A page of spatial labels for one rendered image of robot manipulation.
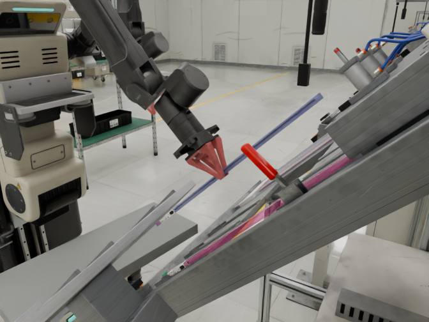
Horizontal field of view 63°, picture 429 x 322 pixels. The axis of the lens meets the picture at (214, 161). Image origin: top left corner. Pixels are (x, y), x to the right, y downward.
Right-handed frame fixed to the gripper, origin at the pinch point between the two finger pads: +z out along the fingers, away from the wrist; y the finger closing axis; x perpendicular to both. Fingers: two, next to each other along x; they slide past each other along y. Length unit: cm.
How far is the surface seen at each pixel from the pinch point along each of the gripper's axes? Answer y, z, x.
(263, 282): 50, 43, 54
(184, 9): 862, -469, 391
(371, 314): 10.5, 44.0, -0.9
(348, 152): -16.5, 7.7, -28.8
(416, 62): -16.6, 3.9, -39.7
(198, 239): 6.7, 9.3, 24.2
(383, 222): 125, 69, 29
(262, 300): 50, 50, 61
